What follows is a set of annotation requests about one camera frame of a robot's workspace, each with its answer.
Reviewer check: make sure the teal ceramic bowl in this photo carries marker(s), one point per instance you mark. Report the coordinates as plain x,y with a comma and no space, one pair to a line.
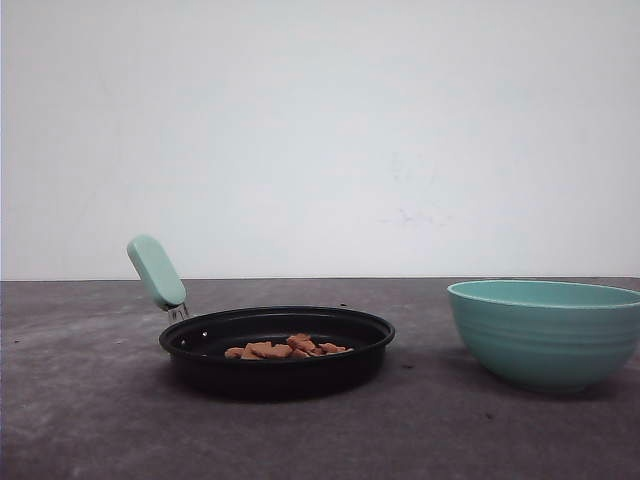
548,336

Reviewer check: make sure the black frying pan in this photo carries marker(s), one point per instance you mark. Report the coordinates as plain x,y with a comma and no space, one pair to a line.
196,343

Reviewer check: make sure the pile of brown beef cubes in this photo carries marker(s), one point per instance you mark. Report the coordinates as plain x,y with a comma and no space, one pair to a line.
297,346

